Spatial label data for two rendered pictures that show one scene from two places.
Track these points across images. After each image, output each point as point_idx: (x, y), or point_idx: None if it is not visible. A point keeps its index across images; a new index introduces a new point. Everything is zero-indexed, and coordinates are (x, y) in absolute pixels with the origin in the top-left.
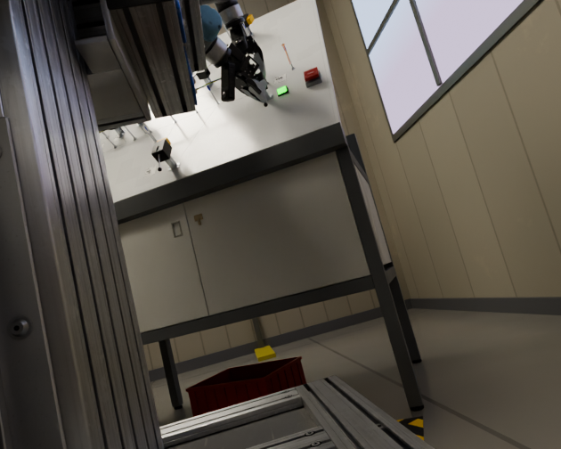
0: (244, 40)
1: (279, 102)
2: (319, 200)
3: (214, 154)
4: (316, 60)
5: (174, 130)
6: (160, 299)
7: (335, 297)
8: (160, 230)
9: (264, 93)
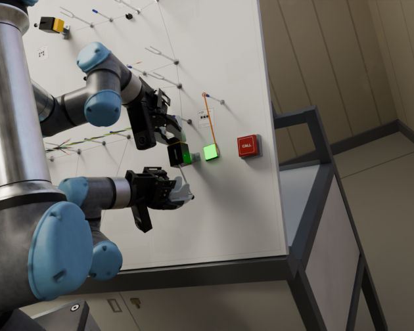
0: (150, 140)
1: (208, 175)
2: (267, 312)
3: (138, 244)
4: (253, 95)
5: (81, 169)
6: None
7: None
8: (96, 303)
9: (187, 196)
